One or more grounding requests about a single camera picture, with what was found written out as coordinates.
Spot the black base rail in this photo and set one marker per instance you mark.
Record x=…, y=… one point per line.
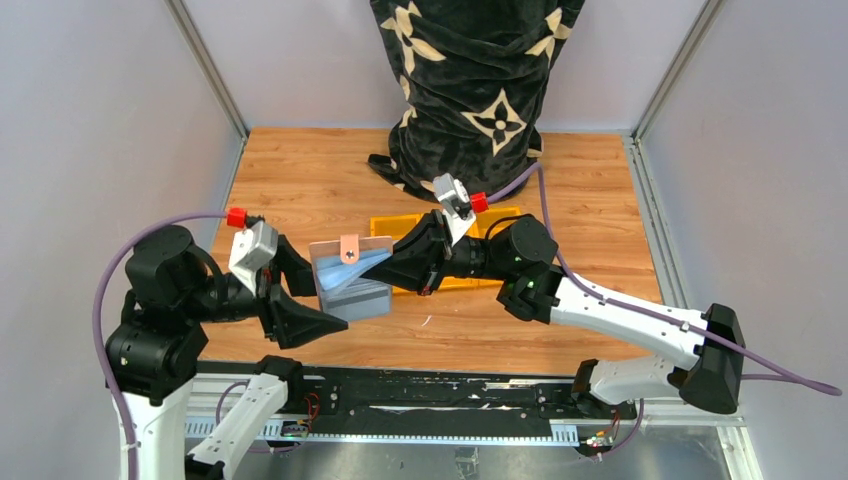
x=337, y=404

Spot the yellow plastic end bin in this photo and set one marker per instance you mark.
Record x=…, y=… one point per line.
x=485, y=220

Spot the pink leather card holder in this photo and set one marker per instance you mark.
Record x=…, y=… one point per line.
x=339, y=268

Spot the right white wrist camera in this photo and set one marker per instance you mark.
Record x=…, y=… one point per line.
x=456, y=206

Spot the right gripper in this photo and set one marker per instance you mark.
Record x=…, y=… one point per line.
x=438, y=248

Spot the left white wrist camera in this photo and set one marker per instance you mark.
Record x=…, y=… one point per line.
x=252, y=250

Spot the black floral blanket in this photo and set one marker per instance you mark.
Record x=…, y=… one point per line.
x=474, y=76

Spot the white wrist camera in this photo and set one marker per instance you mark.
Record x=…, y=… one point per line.
x=252, y=250
x=456, y=206

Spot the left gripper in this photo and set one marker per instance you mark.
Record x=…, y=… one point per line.
x=269, y=289

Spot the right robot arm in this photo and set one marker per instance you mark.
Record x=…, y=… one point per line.
x=694, y=355

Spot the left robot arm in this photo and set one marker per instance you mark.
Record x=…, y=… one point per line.
x=175, y=288

